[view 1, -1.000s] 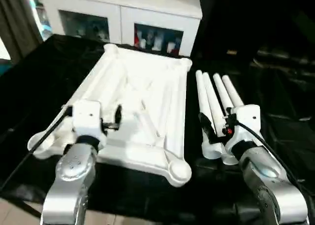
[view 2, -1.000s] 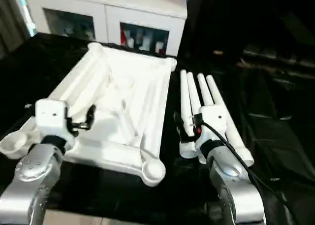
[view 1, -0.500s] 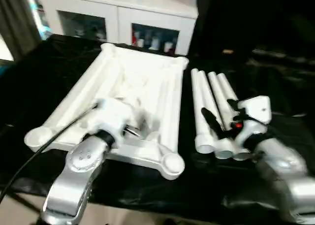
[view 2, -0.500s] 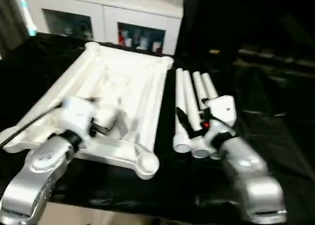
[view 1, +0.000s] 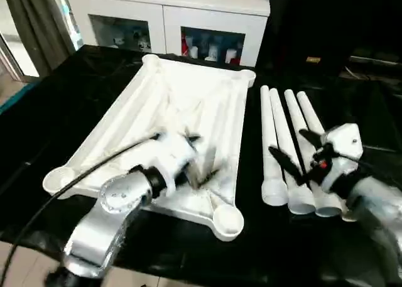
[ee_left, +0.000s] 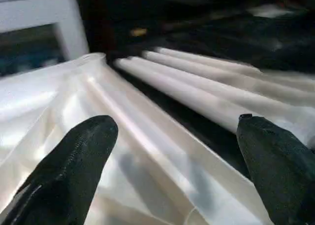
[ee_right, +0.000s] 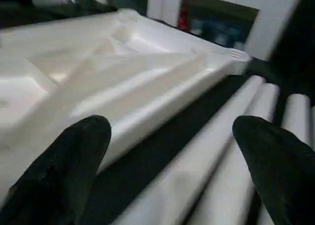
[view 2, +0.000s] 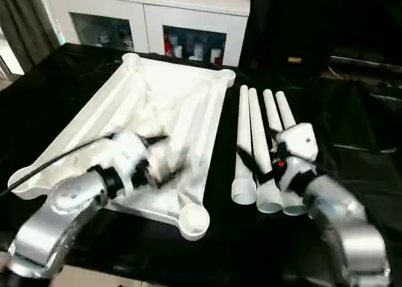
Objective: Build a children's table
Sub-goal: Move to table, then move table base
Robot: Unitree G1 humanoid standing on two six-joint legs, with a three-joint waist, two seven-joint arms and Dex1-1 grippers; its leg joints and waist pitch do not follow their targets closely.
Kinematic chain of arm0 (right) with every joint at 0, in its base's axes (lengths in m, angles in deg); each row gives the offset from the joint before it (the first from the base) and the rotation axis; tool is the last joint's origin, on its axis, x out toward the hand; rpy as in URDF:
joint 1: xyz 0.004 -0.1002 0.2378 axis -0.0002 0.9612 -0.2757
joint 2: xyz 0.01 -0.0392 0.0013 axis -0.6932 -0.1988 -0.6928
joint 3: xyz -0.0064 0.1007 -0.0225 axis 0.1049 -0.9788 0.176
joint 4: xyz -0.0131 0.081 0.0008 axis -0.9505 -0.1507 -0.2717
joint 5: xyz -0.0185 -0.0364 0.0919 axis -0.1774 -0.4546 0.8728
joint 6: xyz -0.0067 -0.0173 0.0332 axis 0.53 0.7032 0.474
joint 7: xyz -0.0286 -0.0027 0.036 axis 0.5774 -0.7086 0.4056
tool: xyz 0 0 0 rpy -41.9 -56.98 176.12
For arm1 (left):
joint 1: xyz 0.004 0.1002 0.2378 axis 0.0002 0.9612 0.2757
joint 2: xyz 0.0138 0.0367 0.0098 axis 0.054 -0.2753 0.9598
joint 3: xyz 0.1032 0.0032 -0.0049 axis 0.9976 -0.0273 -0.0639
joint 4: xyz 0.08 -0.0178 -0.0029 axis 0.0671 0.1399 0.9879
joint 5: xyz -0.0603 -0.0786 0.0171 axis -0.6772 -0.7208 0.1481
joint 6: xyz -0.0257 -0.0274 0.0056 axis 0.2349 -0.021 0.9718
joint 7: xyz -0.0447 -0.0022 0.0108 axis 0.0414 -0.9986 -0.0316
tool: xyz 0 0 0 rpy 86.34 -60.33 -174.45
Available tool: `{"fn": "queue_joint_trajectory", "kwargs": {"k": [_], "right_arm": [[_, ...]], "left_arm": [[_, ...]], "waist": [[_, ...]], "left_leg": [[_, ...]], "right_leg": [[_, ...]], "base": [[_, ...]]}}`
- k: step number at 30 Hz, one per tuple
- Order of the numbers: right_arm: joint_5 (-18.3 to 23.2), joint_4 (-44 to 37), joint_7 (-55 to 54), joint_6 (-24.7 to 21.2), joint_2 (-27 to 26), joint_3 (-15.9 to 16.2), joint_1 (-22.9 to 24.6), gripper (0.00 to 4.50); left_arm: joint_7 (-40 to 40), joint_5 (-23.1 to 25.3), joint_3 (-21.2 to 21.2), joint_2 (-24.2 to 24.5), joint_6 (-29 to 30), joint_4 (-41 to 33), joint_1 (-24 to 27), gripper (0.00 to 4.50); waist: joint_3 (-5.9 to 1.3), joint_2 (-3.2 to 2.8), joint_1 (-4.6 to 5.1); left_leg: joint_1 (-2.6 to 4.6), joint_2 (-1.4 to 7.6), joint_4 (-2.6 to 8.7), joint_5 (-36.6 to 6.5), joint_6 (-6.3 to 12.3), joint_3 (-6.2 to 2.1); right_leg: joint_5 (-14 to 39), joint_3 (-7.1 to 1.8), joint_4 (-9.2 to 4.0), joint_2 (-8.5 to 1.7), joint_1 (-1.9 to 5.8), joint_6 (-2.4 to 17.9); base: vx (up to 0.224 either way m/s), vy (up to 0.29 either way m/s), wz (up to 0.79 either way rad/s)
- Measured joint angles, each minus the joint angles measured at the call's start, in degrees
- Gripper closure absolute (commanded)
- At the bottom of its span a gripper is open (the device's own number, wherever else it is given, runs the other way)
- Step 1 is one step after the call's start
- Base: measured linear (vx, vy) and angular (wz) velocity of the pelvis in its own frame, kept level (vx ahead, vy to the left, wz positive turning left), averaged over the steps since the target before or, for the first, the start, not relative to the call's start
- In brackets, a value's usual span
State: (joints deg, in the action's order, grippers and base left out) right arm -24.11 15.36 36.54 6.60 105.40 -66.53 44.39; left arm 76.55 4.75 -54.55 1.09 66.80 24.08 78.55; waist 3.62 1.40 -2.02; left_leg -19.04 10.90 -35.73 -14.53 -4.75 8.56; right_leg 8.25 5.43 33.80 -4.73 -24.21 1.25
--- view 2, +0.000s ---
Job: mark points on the white plastic table leg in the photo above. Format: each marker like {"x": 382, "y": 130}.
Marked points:
{"x": 243, "y": 127}
{"x": 285, "y": 109}
{"x": 273, "y": 111}
{"x": 258, "y": 127}

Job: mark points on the white plastic table top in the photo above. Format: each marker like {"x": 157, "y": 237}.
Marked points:
{"x": 176, "y": 89}

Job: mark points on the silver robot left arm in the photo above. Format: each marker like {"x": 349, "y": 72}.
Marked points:
{"x": 47, "y": 230}

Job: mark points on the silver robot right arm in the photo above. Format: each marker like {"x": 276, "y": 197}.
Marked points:
{"x": 355, "y": 246}

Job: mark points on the small white jar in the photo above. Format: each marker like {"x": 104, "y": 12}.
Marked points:
{"x": 177, "y": 51}
{"x": 216, "y": 56}

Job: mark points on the red bottle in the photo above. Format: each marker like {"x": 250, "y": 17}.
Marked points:
{"x": 168, "y": 47}

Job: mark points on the small yellow label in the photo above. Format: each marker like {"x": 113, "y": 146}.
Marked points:
{"x": 295, "y": 60}

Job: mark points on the black work surface mat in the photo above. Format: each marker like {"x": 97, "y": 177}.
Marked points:
{"x": 47, "y": 95}

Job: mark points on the white glass-door cabinet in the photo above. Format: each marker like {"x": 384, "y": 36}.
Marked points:
{"x": 150, "y": 17}

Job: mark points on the long dark metal rod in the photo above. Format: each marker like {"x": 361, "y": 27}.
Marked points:
{"x": 364, "y": 64}

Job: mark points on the black backdrop cloth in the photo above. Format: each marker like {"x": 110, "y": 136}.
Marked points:
{"x": 329, "y": 17}

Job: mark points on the grey curtain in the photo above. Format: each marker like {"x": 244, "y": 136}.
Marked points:
{"x": 28, "y": 26}

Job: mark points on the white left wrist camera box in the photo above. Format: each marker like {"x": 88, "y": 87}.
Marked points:
{"x": 125, "y": 149}

